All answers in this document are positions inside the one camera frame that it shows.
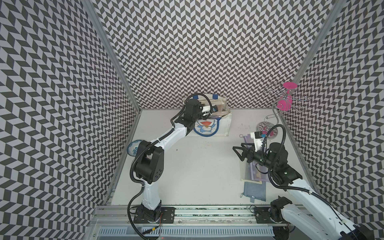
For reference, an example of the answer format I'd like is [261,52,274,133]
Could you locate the chrome wire stand pink discs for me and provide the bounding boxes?
[256,82,310,139]

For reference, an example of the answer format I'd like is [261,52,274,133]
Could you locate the small grey blue pouch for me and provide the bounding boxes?
[240,182,267,203]

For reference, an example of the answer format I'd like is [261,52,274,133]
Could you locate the blue white ceramic bowl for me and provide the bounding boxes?
[127,140,143,157]

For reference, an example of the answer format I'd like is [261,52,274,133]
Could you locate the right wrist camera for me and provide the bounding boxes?
[250,131,266,152]

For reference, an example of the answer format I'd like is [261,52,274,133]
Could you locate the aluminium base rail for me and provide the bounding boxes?
[89,204,349,240]

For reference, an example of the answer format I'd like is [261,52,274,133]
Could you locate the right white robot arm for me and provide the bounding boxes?
[233,124,375,240]

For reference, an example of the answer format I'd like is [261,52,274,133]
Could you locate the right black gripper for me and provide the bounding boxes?
[232,141,277,170]

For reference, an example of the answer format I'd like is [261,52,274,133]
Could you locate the white canvas bag blue handles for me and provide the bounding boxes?
[188,94,232,138]

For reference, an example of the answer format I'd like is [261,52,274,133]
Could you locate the purple mesh pouch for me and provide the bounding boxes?
[239,134,255,149]

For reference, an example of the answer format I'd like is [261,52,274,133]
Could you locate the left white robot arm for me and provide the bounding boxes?
[127,93,218,240]

